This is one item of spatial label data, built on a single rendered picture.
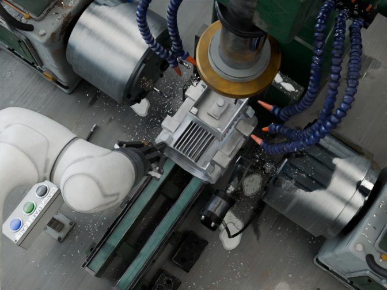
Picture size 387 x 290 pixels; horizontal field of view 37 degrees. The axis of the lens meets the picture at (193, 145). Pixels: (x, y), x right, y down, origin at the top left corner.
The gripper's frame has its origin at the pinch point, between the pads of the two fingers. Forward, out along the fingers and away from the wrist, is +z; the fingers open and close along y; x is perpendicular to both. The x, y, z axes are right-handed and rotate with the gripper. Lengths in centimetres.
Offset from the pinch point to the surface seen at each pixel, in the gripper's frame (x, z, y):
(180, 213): 15.4, 12.6, -11.9
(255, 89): -27.1, -11.0, -13.2
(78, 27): -13.5, 3.5, 33.6
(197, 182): 7.2, 17.3, -10.7
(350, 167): -21.4, 5.7, -39.9
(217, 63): -27.8, -13.2, -4.0
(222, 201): 3.2, 5.2, -19.6
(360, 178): -20.6, 4.9, -43.1
